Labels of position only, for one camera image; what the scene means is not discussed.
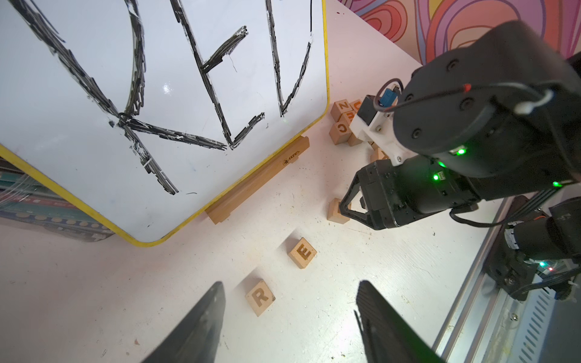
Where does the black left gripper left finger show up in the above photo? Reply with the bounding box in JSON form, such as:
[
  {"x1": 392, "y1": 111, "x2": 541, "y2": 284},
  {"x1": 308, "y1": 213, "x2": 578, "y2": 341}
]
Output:
[{"x1": 144, "y1": 281, "x2": 225, "y2": 362}]

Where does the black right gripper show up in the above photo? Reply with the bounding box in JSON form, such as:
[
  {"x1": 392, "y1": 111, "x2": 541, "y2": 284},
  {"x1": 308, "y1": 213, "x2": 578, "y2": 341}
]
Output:
[{"x1": 339, "y1": 156, "x2": 481, "y2": 231}]

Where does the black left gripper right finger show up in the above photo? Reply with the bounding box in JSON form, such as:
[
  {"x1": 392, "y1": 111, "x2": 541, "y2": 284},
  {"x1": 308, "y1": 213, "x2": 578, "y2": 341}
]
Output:
[{"x1": 356, "y1": 281, "x2": 443, "y2": 363}]

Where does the wooden block letter D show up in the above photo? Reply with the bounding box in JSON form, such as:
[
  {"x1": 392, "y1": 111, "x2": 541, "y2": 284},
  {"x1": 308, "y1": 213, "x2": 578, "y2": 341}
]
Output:
[{"x1": 327, "y1": 198, "x2": 350, "y2": 225}]

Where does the wooden block letter R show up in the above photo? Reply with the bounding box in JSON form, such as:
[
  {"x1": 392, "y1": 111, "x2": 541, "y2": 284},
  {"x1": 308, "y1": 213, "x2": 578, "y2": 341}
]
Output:
[{"x1": 245, "y1": 280, "x2": 276, "y2": 317}]

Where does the wooden block letter E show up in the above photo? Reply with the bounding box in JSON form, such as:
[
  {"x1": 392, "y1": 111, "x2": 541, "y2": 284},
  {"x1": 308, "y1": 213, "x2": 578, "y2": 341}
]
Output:
[{"x1": 287, "y1": 237, "x2": 317, "y2": 269}]

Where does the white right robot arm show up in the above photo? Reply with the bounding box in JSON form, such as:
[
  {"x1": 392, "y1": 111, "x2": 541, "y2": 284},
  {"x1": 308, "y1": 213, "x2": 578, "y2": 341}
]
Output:
[{"x1": 339, "y1": 21, "x2": 580, "y2": 230}]

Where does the wooden block letter C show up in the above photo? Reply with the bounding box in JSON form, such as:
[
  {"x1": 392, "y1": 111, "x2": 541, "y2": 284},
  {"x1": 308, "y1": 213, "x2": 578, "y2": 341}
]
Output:
[{"x1": 329, "y1": 121, "x2": 352, "y2": 145}]

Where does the wooden block letter N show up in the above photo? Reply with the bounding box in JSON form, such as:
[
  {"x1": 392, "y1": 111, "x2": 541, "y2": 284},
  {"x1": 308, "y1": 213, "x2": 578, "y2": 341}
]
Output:
[{"x1": 330, "y1": 99, "x2": 353, "y2": 122}]

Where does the wooden whiteboard easel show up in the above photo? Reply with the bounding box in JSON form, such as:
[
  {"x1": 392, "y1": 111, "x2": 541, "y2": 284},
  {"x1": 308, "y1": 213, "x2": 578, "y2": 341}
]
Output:
[{"x1": 206, "y1": 136, "x2": 310, "y2": 225}]

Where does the yellow framed whiteboard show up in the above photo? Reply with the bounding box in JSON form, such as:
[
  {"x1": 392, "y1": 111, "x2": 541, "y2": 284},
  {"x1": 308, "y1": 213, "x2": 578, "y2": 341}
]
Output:
[{"x1": 1, "y1": 1, "x2": 330, "y2": 246}]

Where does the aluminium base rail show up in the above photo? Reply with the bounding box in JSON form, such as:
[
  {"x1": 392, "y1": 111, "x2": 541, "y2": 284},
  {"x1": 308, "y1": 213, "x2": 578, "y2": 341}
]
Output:
[{"x1": 432, "y1": 196, "x2": 580, "y2": 362}]

